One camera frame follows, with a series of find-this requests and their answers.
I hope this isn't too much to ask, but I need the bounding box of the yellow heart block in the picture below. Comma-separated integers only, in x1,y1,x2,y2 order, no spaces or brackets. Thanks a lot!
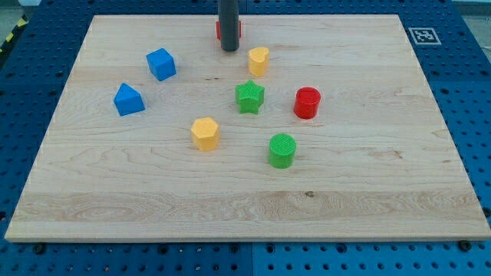
249,47,269,77

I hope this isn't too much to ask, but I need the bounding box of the green cylinder block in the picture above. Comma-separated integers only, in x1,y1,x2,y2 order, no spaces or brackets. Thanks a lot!
269,133,296,169

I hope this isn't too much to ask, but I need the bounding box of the yellow hexagon block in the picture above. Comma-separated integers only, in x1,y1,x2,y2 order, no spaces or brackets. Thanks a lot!
190,117,220,151

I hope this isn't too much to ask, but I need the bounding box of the green star block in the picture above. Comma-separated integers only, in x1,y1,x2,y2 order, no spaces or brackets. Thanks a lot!
235,80,265,114

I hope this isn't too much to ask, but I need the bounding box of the red cylinder block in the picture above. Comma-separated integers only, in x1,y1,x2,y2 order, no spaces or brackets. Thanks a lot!
294,87,321,119

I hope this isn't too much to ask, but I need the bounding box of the wooden board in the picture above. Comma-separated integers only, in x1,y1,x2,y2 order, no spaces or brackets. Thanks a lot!
5,15,490,243

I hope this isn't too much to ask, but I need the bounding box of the blue cube block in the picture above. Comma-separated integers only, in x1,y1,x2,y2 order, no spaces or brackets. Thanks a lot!
146,48,176,81

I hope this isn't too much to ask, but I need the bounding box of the red block behind rod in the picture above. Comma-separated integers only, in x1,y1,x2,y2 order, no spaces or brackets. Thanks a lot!
216,20,242,41

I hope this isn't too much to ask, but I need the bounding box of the blue triangular prism block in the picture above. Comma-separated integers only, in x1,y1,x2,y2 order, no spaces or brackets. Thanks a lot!
113,83,146,116

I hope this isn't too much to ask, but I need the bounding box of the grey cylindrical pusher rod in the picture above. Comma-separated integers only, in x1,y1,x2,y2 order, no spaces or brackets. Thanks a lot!
218,0,240,52

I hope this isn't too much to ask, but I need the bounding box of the white fiducial marker tag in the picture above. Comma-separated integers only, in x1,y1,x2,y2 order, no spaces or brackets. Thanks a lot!
408,27,441,45

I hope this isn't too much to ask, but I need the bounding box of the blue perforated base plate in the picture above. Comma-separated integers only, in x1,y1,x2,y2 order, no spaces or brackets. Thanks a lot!
1,0,490,275

